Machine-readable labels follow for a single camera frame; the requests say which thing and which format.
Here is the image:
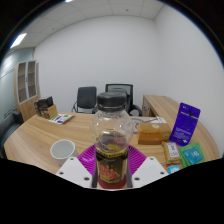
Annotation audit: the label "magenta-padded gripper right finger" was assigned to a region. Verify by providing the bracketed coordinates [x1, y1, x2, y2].
[126, 144, 169, 189]

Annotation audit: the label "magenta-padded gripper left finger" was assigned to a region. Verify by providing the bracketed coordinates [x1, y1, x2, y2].
[55, 144, 99, 189]

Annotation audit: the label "clear black-capped drink bottle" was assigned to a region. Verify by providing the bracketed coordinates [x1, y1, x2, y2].
[90, 91, 135, 187]

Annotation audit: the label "grey and white mug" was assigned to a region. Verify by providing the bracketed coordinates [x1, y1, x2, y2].
[49, 138, 80, 167]

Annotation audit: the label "green folded cloth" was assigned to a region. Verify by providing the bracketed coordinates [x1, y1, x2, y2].
[178, 142, 206, 169]

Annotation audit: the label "orange-brown cardboard box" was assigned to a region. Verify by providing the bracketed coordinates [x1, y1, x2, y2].
[136, 121, 173, 146]

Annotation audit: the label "teal flat packet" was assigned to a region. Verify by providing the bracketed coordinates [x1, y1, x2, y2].
[182, 146, 204, 165]

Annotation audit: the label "white and green leaflet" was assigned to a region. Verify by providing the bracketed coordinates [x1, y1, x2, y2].
[48, 113, 76, 125]

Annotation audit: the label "purple standing packet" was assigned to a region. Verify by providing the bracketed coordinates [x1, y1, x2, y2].
[168, 102, 202, 147]

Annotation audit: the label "dark boxes in wooden holder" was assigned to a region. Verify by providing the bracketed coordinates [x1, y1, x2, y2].
[33, 96, 59, 120]

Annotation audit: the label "black office chair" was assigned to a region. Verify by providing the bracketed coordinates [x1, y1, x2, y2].
[70, 86, 98, 114]

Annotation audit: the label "dark padded chair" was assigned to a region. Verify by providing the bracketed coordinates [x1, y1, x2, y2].
[0, 109, 24, 158]

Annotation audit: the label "grey mesh office chair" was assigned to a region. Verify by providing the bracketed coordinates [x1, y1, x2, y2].
[96, 83, 143, 117]

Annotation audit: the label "wooden glass-door shelf cabinet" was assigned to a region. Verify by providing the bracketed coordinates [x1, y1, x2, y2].
[13, 59, 42, 123]

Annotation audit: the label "ceiling light panel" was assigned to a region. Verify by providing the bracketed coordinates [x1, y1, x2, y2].
[9, 32, 28, 50]

